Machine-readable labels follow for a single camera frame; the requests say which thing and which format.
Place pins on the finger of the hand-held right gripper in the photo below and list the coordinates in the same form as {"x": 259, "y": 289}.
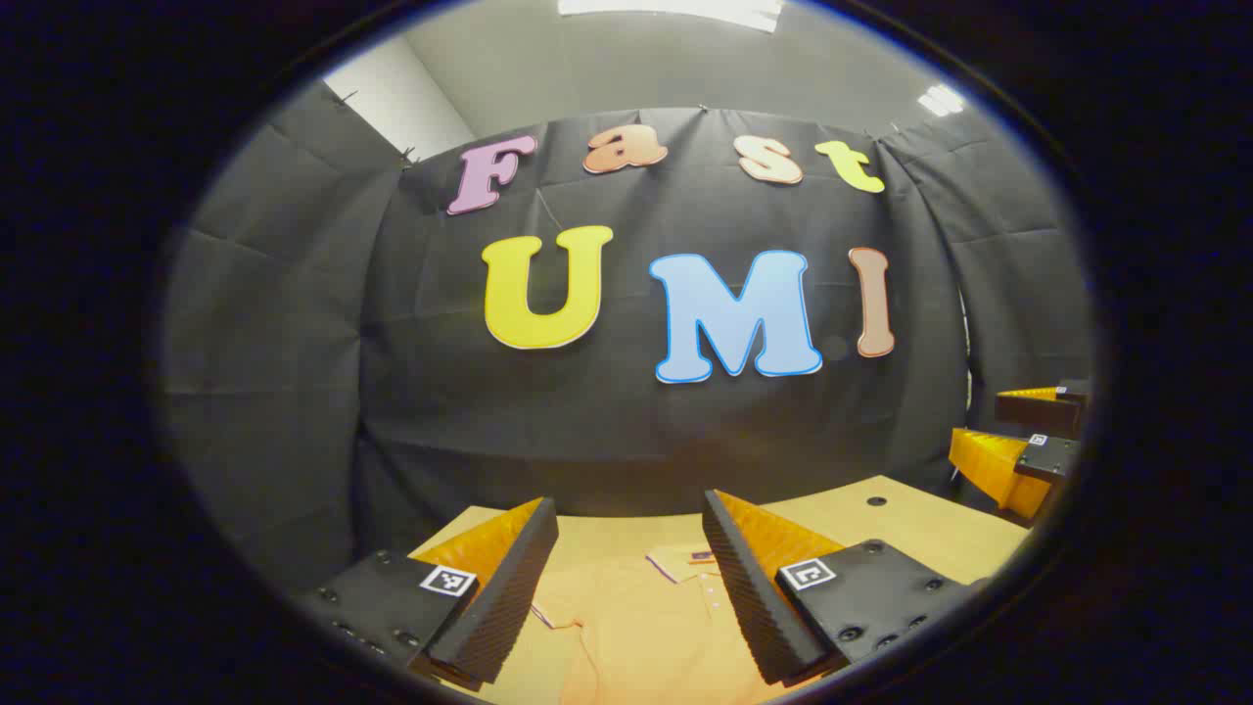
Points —
{"x": 1038, "y": 411}
{"x": 994, "y": 465}

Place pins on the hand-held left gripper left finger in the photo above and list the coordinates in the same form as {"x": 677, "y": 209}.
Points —
{"x": 509, "y": 587}

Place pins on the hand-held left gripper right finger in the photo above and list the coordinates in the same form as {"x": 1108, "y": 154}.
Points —
{"x": 744, "y": 587}

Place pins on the orange T-shirt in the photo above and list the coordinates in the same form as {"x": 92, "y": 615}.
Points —
{"x": 636, "y": 636}

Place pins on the small ceiling light panel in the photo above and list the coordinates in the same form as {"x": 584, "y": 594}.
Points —
{"x": 940, "y": 100}

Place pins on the long ceiling light panel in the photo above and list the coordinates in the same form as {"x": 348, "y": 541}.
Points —
{"x": 675, "y": 10}

